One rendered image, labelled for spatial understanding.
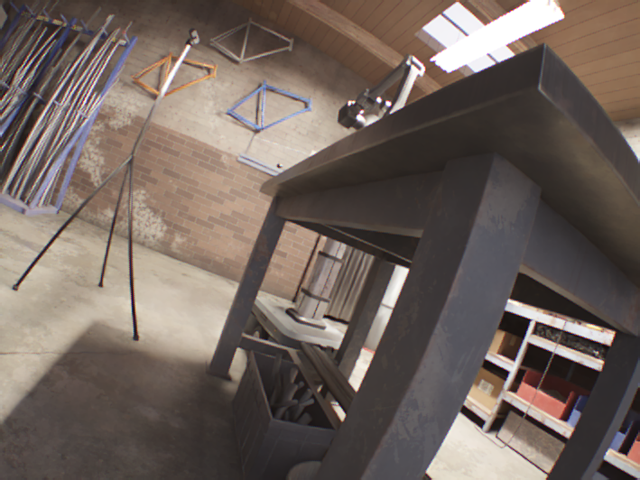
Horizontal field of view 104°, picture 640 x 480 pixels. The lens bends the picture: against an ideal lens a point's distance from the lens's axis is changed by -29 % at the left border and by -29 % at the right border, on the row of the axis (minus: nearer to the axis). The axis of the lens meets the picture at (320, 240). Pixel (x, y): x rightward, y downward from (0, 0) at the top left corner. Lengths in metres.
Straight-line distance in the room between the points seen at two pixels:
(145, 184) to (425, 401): 3.89
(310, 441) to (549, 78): 0.96
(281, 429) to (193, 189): 3.32
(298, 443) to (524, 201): 0.84
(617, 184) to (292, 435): 0.90
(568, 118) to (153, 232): 3.96
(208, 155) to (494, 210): 3.80
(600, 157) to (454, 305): 0.18
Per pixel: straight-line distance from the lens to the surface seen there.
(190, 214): 3.99
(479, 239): 0.33
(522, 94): 0.26
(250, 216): 3.99
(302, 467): 0.85
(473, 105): 0.30
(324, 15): 3.79
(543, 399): 2.21
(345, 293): 3.90
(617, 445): 2.01
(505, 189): 0.35
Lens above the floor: 0.69
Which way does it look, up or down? 2 degrees up
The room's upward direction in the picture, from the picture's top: 22 degrees clockwise
